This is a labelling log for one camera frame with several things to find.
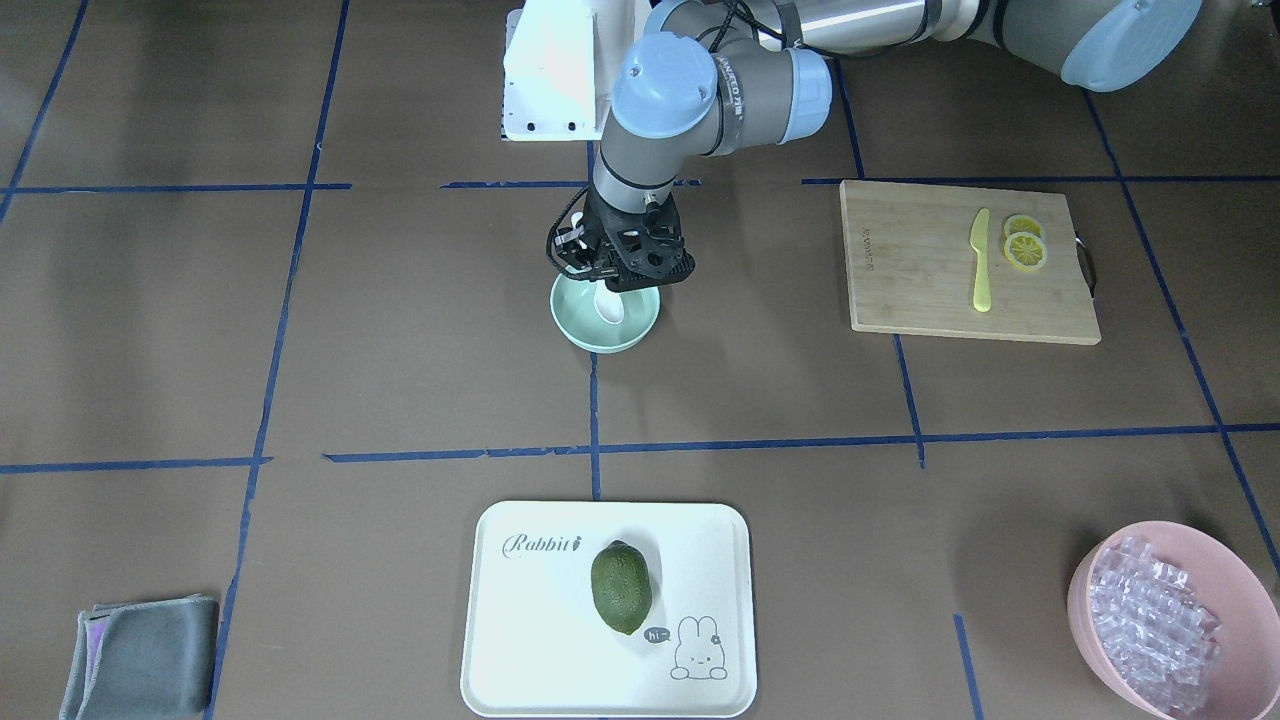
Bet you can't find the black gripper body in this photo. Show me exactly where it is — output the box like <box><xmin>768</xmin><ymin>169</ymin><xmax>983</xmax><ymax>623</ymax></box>
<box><xmin>547</xmin><ymin>190</ymin><xmax>696</xmax><ymax>293</ymax></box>

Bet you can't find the white plastic spoon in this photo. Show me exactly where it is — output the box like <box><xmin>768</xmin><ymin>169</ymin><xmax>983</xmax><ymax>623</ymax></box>
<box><xmin>591</xmin><ymin>281</ymin><xmax>626</xmax><ymax>325</ymax></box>

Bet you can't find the light green bowl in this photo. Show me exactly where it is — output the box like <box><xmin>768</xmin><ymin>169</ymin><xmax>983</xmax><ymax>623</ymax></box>
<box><xmin>549</xmin><ymin>275</ymin><xmax>660</xmax><ymax>354</ymax></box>

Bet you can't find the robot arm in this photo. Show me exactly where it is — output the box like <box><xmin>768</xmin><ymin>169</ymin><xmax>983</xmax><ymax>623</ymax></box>
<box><xmin>547</xmin><ymin>1</ymin><xmax>1201</xmax><ymax>293</ymax></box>

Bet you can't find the pink bowl with ice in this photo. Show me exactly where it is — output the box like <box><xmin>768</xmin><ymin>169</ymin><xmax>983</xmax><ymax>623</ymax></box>
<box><xmin>1066</xmin><ymin>521</ymin><xmax>1279</xmax><ymax>719</ymax></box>

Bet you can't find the bamboo cutting board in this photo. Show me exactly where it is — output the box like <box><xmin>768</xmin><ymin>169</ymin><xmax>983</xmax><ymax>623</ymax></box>
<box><xmin>838</xmin><ymin>179</ymin><xmax>1101</xmax><ymax>346</ymax></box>

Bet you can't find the green avocado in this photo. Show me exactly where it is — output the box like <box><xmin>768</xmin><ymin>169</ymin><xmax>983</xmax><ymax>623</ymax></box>
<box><xmin>590</xmin><ymin>539</ymin><xmax>653</xmax><ymax>635</ymax></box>

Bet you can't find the yellow plastic knife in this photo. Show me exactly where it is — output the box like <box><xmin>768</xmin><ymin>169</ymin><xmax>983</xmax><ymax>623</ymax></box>
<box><xmin>969</xmin><ymin>208</ymin><xmax>992</xmax><ymax>313</ymax></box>

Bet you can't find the upper lemon slice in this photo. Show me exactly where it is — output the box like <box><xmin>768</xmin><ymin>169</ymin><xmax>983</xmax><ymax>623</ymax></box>
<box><xmin>1004</xmin><ymin>213</ymin><xmax>1046</xmax><ymax>240</ymax></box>

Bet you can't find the lemon slice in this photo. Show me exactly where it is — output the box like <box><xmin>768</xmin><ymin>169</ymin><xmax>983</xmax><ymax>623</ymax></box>
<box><xmin>1004</xmin><ymin>213</ymin><xmax>1046</xmax><ymax>240</ymax></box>
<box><xmin>1002</xmin><ymin>231</ymin><xmax>1048</xmax><ymax>272</ymax></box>

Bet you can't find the lower lemon slice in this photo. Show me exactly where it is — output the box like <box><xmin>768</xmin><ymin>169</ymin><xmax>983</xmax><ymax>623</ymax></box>
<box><xmin>1002</xmin><ymin>231</ymin><xmax>1048</xmax><ymax>272</ymax></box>

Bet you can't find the white rabbit tray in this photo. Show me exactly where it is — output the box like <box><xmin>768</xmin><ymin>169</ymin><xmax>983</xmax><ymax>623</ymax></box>
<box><xmin>460</xmin><ymin>501</ymin><xmax>758</xmax><ymax>719</ymax></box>

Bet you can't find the grey folded cloth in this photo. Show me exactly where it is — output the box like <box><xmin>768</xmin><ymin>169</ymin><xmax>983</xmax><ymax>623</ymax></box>
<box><xmin>58</xmin><ymin>594</ymin><xmax>218</xmax><ymax>719</ymax></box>

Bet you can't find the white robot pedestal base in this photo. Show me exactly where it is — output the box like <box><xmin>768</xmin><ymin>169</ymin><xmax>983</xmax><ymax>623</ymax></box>
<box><xmin>500</xmin><ymin>1</ymin><xmax>653</xmax><ymax>142</ymax></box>

